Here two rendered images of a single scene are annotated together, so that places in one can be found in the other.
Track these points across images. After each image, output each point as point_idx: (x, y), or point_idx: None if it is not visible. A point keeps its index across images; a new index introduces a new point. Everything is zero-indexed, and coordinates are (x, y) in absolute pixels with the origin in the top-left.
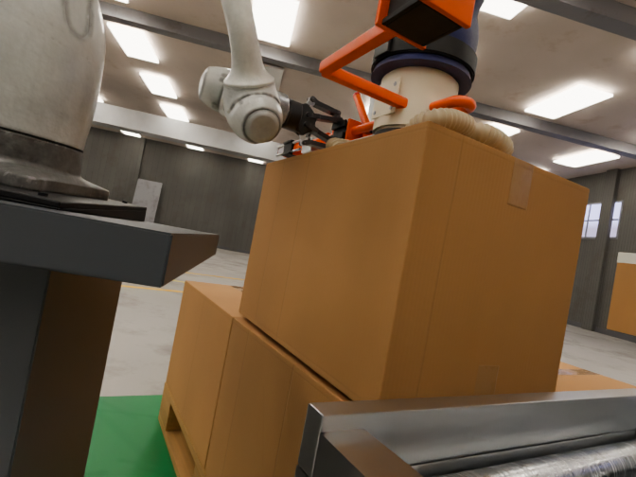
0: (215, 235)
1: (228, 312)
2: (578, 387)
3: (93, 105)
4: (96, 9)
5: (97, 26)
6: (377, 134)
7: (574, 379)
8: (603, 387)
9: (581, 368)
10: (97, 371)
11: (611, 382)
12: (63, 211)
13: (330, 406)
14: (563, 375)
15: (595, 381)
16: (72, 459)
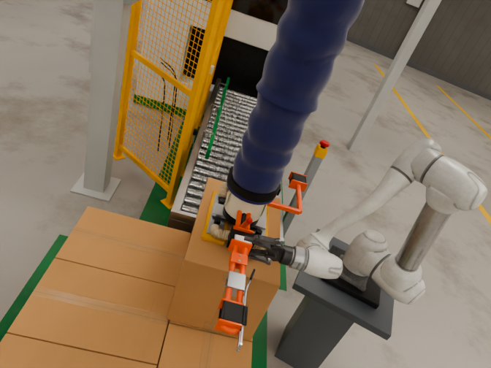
0: (299, 272)
1: (251, 350)
2: (134, 231)
3: (346, 250)
4: (359, 234)
5: (356, 236)
6: (280, 212)
7: (116, 233)
8: (115, 225)
9: (71, 234)
10: (307, 301)
11: (93, 223)
12: (331, 244)
13: (281, 239)
14: (115, 236)
15: (105, 227)
16: (302, 308)
